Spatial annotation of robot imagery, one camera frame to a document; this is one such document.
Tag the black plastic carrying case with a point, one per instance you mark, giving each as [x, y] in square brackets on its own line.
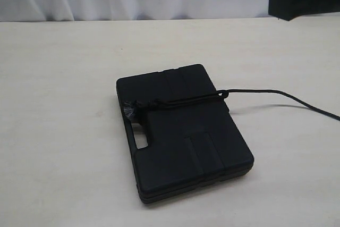
[188, 147]

